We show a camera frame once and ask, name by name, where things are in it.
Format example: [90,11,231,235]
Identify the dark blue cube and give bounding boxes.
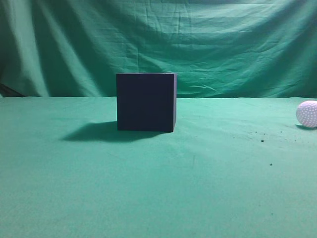
[116,73,178,132]

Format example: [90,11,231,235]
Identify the white dimpled golf ball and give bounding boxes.
[296,100,317,128]

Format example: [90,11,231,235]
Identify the green cloth backdrop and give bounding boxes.
[0,0,317,238]

